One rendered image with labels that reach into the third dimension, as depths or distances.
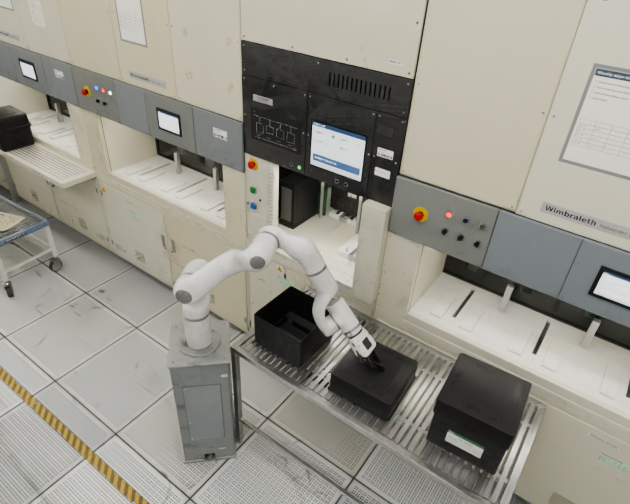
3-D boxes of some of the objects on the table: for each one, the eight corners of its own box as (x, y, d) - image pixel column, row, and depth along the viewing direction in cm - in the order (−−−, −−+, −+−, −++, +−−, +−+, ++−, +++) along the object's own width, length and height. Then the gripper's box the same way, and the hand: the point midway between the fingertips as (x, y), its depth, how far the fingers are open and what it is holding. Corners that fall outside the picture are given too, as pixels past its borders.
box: (423, 439, 191) (436, 398, 177) (447, 391, 211) (460, 351, 197) (495, 478, 179) (515, 437, 165) (513, 423, 200) (532, 383, 185)
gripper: (356, 322, 213) (379, 355, 215) (337, 344, 201) (361, 379, 203) (368, 318, 208) (391, 352, 210) (349, 340, 196) (373, 376, 198)
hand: (374, 362), depth 206 cm, fingers open, 4 cm apart
